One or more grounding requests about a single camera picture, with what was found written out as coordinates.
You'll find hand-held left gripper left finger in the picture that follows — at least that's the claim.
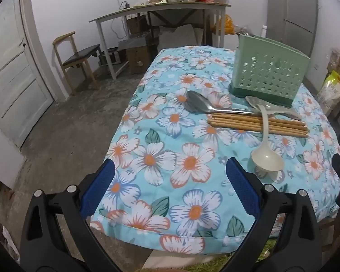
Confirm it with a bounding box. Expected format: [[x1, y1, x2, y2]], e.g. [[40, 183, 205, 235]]
[[20, 158, 128, 272]]

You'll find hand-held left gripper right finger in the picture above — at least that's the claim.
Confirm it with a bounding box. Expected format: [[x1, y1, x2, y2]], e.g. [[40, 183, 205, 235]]
[[226, 157, 325, 272]]

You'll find cream plastic ladle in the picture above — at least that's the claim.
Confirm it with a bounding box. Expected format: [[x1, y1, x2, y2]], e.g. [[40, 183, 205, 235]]
[[251, 105, 284, 173]]

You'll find pile of bamboo chopsticks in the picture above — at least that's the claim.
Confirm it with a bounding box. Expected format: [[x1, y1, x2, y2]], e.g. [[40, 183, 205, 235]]
[[207, 113, 311, 139]]

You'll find large metal spoon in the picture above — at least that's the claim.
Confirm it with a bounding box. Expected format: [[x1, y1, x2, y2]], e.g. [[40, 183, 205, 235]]
[[183, 90, 262, 116], [245, 95, 302, 120]]

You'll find green perforated utensil holder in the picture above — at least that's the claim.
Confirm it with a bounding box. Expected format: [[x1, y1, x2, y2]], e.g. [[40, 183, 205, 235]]
[[229, 34, 312, 109]]

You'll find floral blue blanket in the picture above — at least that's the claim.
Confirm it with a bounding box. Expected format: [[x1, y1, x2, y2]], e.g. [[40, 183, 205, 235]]
[[89, 45, 340, 255]]

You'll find green shaggy mat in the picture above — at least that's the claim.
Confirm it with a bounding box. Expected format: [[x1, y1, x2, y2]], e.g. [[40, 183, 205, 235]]
[[184, 236, 278, 272]]

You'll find yellow and white sack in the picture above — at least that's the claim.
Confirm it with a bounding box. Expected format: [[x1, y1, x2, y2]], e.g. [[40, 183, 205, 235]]
[[317, 69, 340, 107]]

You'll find black crate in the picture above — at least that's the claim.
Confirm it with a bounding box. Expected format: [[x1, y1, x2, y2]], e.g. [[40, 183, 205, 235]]
[[99, 48, 123, 65]]

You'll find wooden chair with dark seat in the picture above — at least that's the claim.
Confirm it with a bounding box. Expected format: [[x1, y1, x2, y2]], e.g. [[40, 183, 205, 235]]
[[52, 31, 102, 95]]

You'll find brown cardboard box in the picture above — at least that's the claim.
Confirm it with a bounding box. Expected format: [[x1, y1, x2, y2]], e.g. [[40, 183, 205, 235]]
[[126, 45, 153, 74]]

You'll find white panel door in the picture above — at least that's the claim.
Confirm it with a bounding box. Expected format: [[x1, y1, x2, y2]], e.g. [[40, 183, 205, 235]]
[[0, 0, 56, 148]]

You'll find grey flat box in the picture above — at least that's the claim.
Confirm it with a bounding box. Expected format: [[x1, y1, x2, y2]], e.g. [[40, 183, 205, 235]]
[[118, 35, 148, 51]]

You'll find yellow plastic bag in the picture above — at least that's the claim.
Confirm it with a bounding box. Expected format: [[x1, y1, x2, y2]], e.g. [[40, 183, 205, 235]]
[[215, 14, 236, 36]]

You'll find grey cushion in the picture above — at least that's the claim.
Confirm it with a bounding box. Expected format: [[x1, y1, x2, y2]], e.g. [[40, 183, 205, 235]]
[[159, 24, 198, 52]]

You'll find small cardboard box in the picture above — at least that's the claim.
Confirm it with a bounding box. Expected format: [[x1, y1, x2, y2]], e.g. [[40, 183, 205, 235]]
[[126, 15, 148, 34]]

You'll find long grey desk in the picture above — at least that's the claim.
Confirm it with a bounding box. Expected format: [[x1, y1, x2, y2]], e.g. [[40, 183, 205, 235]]
[[89, 1, 232, 80]]

